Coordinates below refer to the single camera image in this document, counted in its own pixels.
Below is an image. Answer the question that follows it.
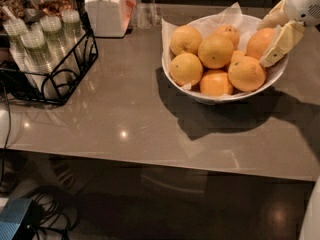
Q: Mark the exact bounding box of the orange in centre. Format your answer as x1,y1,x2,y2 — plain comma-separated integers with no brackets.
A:
198,34,234,69

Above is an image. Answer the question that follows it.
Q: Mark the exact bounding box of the black cable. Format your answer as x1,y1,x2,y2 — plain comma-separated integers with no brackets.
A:
0,80,13,187

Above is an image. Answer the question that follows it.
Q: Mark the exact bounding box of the clear plastic cup stack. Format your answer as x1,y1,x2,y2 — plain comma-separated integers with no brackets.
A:
40,16,79,82
62,9,85,63
20,30,63,99
3,18,37,88

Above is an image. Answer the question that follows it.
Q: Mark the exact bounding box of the white ceramic bowl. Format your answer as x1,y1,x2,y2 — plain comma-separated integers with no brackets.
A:
173,56,288,105

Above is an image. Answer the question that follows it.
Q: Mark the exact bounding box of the clear acrylic stand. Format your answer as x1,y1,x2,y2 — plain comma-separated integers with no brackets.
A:
136,0,161,29

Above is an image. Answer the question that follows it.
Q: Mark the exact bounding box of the orange at front centre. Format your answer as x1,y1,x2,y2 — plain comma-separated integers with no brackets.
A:
199,70,233,97

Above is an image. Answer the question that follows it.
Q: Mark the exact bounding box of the orange at front right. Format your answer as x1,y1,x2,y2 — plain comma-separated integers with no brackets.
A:
228,56,266,92

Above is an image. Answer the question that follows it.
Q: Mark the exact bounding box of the orange at front left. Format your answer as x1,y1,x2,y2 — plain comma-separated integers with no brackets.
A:
169,53,203,86

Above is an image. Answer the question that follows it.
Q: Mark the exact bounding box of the orange at back centre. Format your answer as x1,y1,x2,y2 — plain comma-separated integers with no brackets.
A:
214,24,240,49

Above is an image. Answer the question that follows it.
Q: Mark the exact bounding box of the white paper bowl liner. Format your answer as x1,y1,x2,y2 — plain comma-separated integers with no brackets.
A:
161,3,260,93

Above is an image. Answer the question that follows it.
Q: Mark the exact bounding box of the glass jar of granola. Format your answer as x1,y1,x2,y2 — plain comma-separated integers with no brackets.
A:
23,0,78,20

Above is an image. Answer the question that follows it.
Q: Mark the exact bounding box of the white rounded gripper body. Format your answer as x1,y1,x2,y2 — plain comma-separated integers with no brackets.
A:
284,0,320,26

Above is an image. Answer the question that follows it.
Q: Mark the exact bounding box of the black wire rack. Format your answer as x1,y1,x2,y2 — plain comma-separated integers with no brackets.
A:
0,0,98,104

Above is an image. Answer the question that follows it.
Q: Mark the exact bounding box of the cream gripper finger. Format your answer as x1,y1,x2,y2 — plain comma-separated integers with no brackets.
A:
260,20,305,67
257,0,289,30

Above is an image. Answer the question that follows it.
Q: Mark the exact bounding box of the orange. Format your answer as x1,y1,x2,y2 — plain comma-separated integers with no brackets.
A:
228,56,266,92
199,70,233,97
214,24,240,49
198,34,234,69
170,25,202,55
169,53,203,86
246,28,275,60

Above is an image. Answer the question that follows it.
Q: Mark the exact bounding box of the white lidded canister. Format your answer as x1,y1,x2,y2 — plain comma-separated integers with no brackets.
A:
85,0,136,38

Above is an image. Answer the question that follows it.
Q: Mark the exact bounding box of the orange at back left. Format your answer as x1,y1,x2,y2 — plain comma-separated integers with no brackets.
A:
170,25,202,55

